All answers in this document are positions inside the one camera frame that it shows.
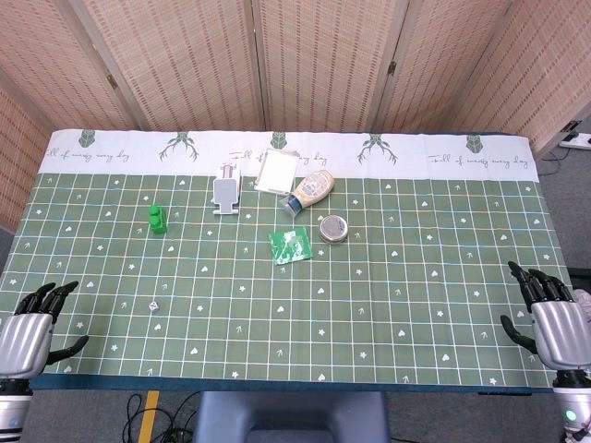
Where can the beige sauce squeeze bottle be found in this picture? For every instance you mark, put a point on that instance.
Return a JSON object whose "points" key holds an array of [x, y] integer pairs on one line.
{"points": [[309, 190]]}

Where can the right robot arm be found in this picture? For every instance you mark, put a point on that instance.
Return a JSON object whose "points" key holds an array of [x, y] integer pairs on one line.
{"points": [[572, 406]]}

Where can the woven folding screen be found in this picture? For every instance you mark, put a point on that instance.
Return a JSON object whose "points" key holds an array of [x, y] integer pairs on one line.
{"points": [[295, 60]]}

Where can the white power strip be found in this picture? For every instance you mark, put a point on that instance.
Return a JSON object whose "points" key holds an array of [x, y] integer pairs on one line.
{"points": [[577, 139]]}

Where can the white phone stand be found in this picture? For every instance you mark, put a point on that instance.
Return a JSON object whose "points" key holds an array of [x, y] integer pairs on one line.
{"points": [[226, 191]]}

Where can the small white die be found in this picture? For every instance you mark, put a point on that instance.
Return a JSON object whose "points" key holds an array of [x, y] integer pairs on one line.
{"points": [[153, 306]]}

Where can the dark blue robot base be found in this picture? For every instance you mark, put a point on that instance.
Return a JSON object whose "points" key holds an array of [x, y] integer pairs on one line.
{"points": [[291, 417]]}

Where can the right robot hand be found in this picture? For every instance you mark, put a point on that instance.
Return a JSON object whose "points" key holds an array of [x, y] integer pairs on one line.
{"points": [[556, 334]]}

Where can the white square box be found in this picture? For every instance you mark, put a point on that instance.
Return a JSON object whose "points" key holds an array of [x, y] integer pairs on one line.
{"points": [[275, 173]]}

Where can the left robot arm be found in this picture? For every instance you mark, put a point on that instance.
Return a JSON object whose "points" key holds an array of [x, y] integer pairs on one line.
{"points": [[13, 406]]}

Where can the green foil sachet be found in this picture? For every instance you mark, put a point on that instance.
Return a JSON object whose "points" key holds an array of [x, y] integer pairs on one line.
{"points": [[291, 246]]}

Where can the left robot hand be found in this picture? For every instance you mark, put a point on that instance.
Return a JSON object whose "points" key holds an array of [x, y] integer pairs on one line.
{"points": [[25, 334]]}

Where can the green toy building block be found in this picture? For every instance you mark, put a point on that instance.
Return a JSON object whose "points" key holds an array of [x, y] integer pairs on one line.
{"points": [[157, 221]]}

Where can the green patterned tablecloth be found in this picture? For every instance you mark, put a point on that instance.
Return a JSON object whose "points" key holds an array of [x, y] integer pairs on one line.
{"points": [[295, 295]]}

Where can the round metal tin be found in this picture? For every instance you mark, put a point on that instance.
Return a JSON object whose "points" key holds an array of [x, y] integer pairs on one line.
{"points": [[333, 229]]}

